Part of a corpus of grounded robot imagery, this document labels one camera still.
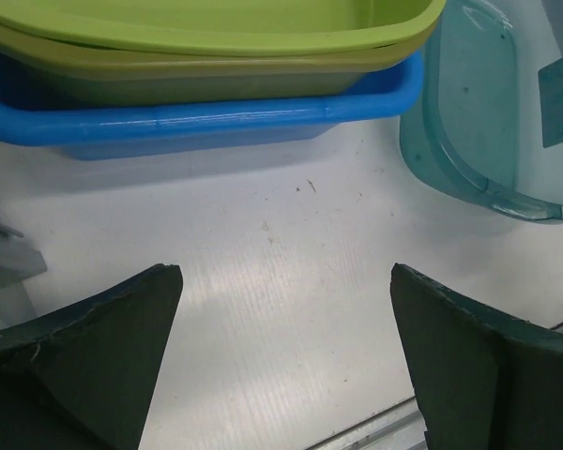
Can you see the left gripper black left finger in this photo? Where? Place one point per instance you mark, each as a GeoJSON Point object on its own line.
{"type": "Point", "coordinates": [83, 376]}

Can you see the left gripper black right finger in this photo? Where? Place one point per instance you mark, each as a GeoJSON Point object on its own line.
{"type": "Point", "coordinates": [483, 379]}

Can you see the blue plastic tub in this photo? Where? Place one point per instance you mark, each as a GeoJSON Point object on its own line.
{"type": "Point", "coordinates": [30, 116]}

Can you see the olive green slotted basket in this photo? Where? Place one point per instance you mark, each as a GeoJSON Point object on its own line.
{"type": "Point", "coordinates": [114, 78]}

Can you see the lime green plastic tub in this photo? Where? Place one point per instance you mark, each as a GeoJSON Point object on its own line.
{"type": "Point", "coordinates": [237, 28]}

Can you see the teal translucent plastic tray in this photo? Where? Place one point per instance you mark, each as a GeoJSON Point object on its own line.
{"type": "Point", "coordinates": [488, 127]}

